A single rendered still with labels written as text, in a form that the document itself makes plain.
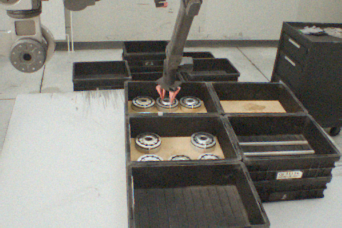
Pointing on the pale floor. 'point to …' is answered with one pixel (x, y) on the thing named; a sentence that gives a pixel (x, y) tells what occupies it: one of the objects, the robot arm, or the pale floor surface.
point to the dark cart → (312, 71)
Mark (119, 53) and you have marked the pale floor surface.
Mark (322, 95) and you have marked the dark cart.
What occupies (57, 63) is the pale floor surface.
